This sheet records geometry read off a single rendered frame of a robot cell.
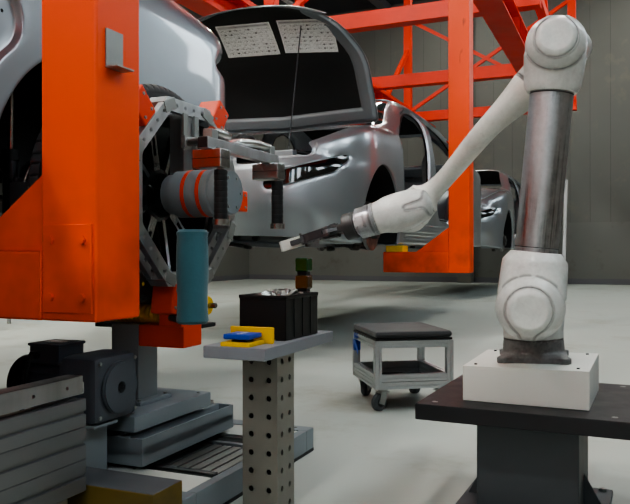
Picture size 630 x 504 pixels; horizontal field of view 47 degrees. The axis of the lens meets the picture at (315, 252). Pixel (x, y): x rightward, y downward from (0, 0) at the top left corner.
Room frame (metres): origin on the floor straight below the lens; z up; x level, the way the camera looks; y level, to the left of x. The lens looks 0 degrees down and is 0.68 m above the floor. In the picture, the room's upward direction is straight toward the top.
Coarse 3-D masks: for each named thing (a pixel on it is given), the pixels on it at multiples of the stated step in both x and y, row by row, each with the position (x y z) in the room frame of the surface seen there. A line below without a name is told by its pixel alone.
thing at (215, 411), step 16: (192, 416) 2.31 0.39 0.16; (208, 416) 2.30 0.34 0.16; (224, 416) 2.39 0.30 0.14; (112, 432) 2.15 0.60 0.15; (128, 432) 2.04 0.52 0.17; (144, 432) 2.08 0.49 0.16; (160, 432) 2.06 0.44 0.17; (176, 432) 2.13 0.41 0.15; (192, 432) 2.21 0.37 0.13; (208, 432) 2.30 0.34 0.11; (112, 448) 2.02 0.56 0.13; (128, 448) 2.00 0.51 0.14; (144, 448) 1.99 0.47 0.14; (160, 448) 2.06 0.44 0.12; (176, 448) 2.13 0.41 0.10; (128, 464) 2.00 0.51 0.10; (144, 464) 1.99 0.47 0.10
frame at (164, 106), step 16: (160, 112) 2.03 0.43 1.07; (176, 112) 2.10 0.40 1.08; (192, 112) 2.18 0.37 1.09; (208, 112) 2.26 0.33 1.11; (144, 128) 1.96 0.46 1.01; (144, 144) 1.96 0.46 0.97; (144, 240) 1.96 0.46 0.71; (208, 240) 2.36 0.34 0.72; (224, 240) 2.35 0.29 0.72; (144, 256) 2.03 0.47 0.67; (160, 256) 2.03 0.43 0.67; (144, 272) 2.05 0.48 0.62; (160, 272) 2.03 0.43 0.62
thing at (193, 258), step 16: (192, 240) 1.98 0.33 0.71; (176, 256) 2.00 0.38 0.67; (192, 256) 1.98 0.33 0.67; (208, 256) 2.02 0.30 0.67; (176, 272) 2.01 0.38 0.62; (192, 272) 1.98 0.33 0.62; (208, 272) 2.02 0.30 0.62; (192, 288) 1.98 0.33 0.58; (192, 304) 1.98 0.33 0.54; (176, 320) 2.01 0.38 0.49; (192, 320) 1.98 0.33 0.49; (208, 320) 2.02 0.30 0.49
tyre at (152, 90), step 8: (144, 88) 2.10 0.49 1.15; (152, 88) 2.14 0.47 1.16; (160, 88) 2.18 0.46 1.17; (152, 96) 2.13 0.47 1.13; (160, 96) 2.17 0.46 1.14; (176, 96) 2.25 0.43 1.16; (40, 136) 2.01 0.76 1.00; (40, 144) 1.99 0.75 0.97; (32, 152) 2.00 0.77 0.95; (40, 152) 1.98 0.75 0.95; (32, 160) 1.99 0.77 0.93; (40, 160) 1.98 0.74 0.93; (32, 168) 1.98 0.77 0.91; (40, 168) 1.97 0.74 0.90; (32, 176) 1.98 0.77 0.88; (40, 176) 1.97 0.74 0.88; (32, 184) 1.98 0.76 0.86; (208, 224) 2.42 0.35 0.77; (144, 280) 2.10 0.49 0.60; (144, 288) 2.10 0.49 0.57; (152, 288) 2.13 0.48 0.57; (144, 296) 2.10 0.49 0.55
